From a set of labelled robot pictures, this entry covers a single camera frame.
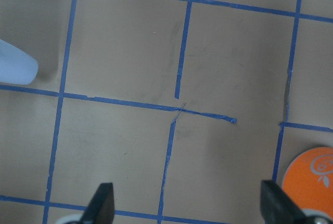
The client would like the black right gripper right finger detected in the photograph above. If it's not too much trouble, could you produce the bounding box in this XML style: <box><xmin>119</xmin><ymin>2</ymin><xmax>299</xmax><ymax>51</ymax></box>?
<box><xmin>260</xmin><ymin>180</ymin><xmax>307</xmax><ymax>224</ymax></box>

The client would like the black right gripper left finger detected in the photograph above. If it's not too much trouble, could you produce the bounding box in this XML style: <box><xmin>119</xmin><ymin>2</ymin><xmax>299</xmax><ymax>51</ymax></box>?
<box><xmin>81</xmin><ymin>182</ymin><xmax>115</xmax><ymax>224</ymax></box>

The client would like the light blue plastic cup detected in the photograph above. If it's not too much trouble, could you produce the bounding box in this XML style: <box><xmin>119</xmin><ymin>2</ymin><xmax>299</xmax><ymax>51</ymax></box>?
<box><xmin>1</xmin><ymin>40</ymin><xmax>39</xmax><ymax>85</ymax></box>

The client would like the orange tin can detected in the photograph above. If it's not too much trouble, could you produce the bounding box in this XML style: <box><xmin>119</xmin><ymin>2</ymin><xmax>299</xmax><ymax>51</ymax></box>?
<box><xmin>282</xmin><ymin>147</ymin><xmax>332</xmax><ymax>218</ymax></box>

